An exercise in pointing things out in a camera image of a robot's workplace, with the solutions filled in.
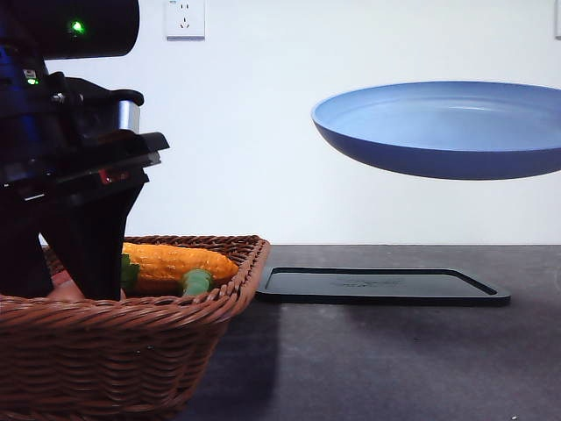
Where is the brown wicker basket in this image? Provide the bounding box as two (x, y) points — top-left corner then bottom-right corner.
(0, 235), (271, 421)

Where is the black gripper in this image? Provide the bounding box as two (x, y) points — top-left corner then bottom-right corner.
(0, 61), (170, 301)

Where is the red toy carrot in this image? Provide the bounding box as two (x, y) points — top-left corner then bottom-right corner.
(120, 253), (141, 297)

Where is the white wall switch plate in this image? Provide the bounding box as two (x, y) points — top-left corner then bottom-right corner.
(554, 0), (561, 40)

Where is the orange toy corn cob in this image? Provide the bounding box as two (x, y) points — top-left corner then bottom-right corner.
(121, 242), (238, 296)

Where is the white wall socket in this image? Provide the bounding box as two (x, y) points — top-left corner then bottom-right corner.
(167, 0), (206, 42)

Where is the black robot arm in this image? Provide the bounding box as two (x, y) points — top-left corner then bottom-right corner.
(0, 0), (170, 299)

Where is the blue plate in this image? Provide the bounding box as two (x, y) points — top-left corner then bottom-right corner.
(311, 81), (561, 180)

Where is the black tray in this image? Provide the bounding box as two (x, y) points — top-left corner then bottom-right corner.
(256, 268), (511, 307)

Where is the brown egg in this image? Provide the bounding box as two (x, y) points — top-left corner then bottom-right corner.
(48, 279), (85, 303)

